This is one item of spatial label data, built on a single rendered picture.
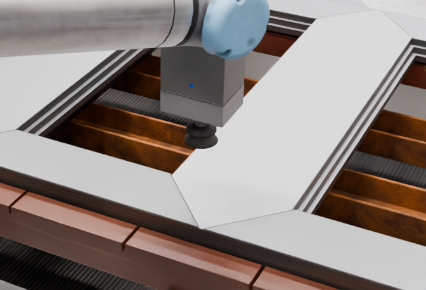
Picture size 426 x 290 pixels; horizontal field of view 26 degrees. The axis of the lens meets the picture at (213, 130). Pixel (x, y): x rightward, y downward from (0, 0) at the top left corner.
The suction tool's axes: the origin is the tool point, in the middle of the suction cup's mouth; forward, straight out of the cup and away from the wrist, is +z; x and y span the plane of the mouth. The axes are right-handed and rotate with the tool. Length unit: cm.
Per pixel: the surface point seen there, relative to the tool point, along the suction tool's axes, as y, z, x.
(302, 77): -0.4, 9.7, -38.0
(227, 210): -4.1, 9.8, 0.1
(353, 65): -6.8, 9.4, -45.6
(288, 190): -9.8, 9.6, -7.4
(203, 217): -1.9, 9.9, 2.8
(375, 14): -4, 9, -67
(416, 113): 4, 94, -179
